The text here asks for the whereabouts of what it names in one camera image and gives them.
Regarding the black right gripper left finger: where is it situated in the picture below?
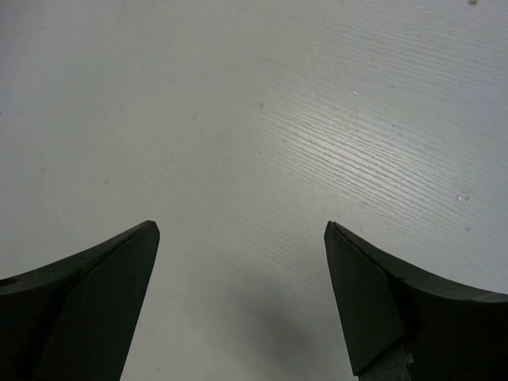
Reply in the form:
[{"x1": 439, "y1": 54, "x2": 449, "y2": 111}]
[{"x1": 1, "y1": 221, "x2": 160, "y2": 380}]

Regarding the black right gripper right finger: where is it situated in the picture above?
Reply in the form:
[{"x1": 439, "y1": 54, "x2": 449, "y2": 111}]
[{"x1": 324, "y1": 221, "x2": 507, "y2": 380}]

